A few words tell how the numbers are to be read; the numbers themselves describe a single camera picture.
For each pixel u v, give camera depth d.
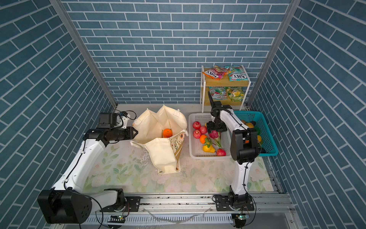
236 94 1.04
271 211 0.76
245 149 0.53
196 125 1.01
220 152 0.87
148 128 0.87
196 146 0.95
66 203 0.38
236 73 0.90
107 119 0.60
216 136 0.90
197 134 0.96
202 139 0.95
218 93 1.04
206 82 0.85
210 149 0.89
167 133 0.98
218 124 0.80
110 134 0.53
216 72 0.89
